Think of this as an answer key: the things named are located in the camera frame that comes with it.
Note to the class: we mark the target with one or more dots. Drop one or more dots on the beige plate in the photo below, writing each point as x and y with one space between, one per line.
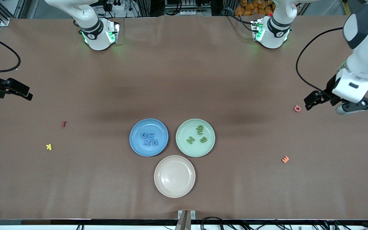
174 176

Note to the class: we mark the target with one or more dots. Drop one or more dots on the blue foam letter x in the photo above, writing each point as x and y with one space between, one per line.
146 142

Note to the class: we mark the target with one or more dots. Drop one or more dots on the pink foam letter Q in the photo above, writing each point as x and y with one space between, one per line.
295 108

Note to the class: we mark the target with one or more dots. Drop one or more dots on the yellow foam letter k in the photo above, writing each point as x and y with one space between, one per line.
49 147

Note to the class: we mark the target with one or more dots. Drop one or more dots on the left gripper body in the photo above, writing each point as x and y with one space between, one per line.
328 90

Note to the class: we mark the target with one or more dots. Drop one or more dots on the blue foam letter e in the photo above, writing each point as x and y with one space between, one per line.
142 135
151 136

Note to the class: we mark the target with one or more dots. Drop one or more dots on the light green plate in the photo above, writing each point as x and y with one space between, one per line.
187 150

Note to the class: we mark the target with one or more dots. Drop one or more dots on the long white power strip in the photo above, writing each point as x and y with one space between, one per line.
187 12

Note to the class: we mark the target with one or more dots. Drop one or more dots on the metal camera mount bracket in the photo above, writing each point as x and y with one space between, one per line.
186 217

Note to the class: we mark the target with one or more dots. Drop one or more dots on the blue plate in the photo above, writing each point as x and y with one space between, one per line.
136 147

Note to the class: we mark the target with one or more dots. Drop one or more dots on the blue foam letter a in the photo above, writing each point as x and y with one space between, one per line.
155 143

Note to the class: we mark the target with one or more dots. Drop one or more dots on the orange foam letter E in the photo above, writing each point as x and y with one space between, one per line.
285 159

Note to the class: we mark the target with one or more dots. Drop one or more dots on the bag of orange fruits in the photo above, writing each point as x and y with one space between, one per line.
254 8

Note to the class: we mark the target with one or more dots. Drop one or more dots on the aluminium frame profile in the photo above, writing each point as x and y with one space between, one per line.
1 12

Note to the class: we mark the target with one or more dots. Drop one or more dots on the green foam letter p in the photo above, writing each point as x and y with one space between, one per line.
203 139

